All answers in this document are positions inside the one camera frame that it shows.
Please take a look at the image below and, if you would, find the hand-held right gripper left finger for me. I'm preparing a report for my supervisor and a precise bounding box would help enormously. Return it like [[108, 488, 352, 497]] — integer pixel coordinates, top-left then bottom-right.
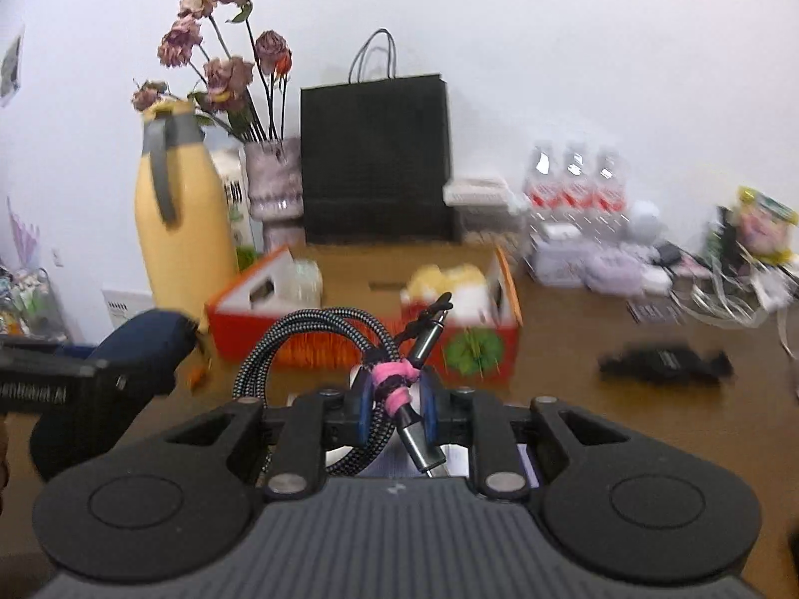
[[159, 377, 379, 501]]

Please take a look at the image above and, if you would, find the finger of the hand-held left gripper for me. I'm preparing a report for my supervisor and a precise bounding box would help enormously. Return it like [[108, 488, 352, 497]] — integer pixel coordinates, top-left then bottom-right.
[[92, 308, 202, 392]]

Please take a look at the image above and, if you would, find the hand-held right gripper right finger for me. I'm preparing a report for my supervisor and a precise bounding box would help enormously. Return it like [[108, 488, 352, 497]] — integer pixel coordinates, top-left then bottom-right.
[[417, 367, 631, 501]]

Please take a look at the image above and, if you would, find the red cardboard box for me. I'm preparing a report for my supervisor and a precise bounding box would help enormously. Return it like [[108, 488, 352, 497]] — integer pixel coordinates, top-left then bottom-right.
[[205, 243, 524, 383]]

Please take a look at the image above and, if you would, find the braided cable with pink tie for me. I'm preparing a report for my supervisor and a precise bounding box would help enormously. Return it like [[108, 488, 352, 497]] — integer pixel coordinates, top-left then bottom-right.
[[234, 292, 454, 481]]

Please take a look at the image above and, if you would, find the white cardboard box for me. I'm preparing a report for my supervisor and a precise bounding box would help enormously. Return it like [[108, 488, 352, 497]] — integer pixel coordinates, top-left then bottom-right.
[[101, 287, 155, 329]]

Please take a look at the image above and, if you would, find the yellow thermos jug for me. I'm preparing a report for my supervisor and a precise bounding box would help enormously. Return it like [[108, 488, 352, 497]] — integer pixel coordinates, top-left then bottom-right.
[[134, 98, 242, 326]]

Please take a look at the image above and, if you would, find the yellow plush toy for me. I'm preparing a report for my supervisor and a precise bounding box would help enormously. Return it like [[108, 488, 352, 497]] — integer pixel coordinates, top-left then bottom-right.
[[401, 264, 492, 326]]

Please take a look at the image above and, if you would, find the glass jar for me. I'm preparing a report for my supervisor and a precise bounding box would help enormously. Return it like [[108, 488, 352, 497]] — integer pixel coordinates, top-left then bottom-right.
[[292, 261, 324, 301]]

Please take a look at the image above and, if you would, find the white printed carton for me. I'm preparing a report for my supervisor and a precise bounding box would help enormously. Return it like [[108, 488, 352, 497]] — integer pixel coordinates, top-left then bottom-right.
[[211, 148, 258, 268]]

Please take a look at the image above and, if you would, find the pink white vase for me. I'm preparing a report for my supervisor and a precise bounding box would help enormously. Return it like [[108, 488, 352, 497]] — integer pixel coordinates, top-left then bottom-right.
[[243, 137, 306, 252]]

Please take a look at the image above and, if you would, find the white flat box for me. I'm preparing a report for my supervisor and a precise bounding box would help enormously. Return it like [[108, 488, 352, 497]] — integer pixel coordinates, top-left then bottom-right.
[[443, 176, 509, 208]]

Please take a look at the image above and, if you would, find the lavender pouch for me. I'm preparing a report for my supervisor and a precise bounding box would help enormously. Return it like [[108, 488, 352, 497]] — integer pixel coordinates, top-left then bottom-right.
[[583, 248, 647, 293]]

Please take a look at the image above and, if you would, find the black clip gadget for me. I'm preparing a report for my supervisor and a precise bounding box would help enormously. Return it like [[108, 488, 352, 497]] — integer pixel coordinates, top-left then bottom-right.
[[598, 342, 736, 386]]

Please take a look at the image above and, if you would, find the clear water bottle red label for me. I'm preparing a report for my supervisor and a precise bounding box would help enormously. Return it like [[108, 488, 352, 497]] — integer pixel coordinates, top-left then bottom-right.
[[558, 142, 595, 226], [526, 143, 561, 227], [593, 146, 629, 227]]

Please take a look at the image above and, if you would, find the black paper bag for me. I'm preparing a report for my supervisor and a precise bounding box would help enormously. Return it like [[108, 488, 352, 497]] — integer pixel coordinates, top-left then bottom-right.
[[300, 28, 464, 244]]

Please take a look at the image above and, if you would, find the dried rose bouquet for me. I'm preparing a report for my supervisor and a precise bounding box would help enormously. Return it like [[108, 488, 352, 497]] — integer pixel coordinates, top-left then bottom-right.
[[131, 0, 294, 143]]

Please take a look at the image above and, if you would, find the white round gadget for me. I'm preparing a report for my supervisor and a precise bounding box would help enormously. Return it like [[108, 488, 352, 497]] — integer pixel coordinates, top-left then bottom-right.
[[626, 200, 664, 243]]

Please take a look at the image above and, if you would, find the yellow green snack packet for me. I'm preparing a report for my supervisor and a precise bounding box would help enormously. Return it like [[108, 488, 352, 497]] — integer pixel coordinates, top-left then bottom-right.
[[712, 186, 799, 269]]

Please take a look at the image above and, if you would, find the wall poster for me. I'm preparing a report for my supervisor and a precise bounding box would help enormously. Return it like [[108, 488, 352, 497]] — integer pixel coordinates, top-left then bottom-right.
[[0, 23, 27, 108]]

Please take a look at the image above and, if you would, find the white cable bundle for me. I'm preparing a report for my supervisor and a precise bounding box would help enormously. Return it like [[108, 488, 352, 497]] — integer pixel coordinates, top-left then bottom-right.
[[673, 271, 784, 329]]

